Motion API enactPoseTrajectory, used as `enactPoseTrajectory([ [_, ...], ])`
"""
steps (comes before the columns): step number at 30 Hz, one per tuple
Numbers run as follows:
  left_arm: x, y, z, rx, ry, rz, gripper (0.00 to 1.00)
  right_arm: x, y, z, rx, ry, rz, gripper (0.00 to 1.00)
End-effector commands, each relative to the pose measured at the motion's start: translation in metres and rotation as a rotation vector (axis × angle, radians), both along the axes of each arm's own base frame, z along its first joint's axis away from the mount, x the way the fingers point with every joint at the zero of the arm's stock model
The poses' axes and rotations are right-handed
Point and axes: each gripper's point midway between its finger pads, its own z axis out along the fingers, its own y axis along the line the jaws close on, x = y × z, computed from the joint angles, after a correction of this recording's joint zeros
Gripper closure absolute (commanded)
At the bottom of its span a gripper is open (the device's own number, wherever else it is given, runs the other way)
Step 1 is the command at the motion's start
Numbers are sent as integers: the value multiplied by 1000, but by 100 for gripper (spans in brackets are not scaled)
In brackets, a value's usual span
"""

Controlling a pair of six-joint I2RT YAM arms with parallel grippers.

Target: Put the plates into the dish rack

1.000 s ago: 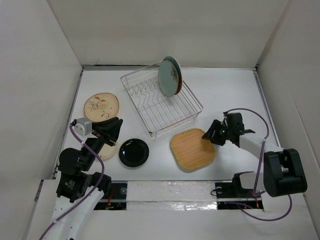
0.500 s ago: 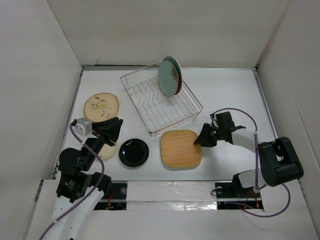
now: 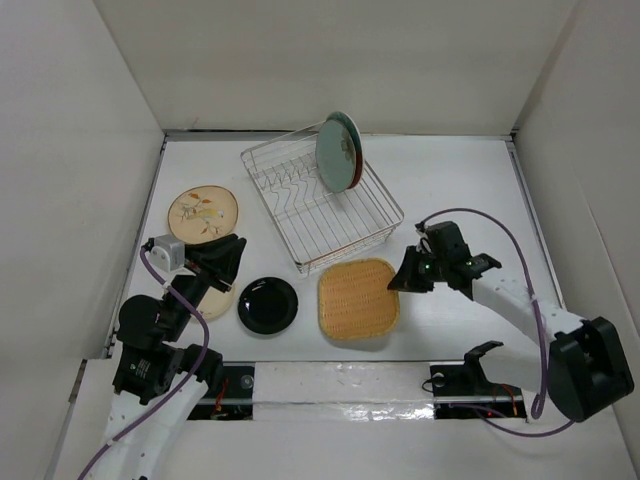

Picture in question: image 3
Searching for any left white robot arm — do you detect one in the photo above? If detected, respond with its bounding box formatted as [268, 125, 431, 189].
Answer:
[79, 234, 247, 479]

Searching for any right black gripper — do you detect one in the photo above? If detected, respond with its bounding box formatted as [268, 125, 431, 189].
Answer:
[387, 246, 447, 294]

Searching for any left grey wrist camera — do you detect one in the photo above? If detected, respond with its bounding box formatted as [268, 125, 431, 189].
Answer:
[147, 234, 185, 273]

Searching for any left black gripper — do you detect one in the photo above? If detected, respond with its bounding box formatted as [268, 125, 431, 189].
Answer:
[164, 231, 246, 338]

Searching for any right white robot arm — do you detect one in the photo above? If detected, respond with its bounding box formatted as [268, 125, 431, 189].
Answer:
[388, 221, 635, 423]

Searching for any square woven bamboo tray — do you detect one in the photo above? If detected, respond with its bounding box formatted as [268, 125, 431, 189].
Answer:
[318, 258, 400, 341]

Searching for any beige bird pattern plate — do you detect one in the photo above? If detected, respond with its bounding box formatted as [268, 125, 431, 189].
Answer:
[167, 185, 239, 245]

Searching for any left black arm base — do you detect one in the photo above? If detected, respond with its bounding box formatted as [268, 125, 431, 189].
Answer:
[188, 363, 255, 421]

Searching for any silver wire dish rack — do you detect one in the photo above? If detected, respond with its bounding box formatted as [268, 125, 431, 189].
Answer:
[241, 123, 404, 274]

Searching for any light green flower plate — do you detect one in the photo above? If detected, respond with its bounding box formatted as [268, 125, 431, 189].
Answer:
[315, 119, 356, 193]

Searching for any red and teal plate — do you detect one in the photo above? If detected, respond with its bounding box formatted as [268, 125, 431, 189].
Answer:
[327, 111, 364, 189]

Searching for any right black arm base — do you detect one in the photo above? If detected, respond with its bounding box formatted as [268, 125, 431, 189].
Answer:
[421, 363, 528, 420]

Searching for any plain beige plate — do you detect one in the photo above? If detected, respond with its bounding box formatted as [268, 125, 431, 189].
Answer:
[197, 285, 236, 322]

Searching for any black round plate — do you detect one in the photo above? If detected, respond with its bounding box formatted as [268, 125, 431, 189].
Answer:
[237, 277, 299, 335]

